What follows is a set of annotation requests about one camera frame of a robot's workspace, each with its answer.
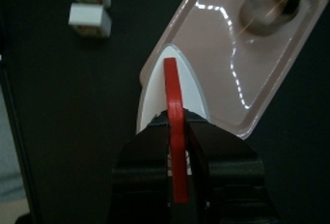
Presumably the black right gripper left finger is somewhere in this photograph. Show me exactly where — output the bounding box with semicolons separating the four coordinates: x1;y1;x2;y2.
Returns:
110;113;173;224

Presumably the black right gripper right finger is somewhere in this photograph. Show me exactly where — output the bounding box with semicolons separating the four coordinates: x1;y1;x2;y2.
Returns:
183;107;276;224

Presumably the red strip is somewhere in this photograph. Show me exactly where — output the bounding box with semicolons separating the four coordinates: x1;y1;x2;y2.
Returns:
135;43;211;205

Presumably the pink rectangular plastic plate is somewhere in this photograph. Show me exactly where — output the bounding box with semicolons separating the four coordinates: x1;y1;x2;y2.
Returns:
139;0;330;140

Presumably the silver metal spoon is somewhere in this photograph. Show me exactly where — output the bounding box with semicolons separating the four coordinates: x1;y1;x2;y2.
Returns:
238;0;312;37

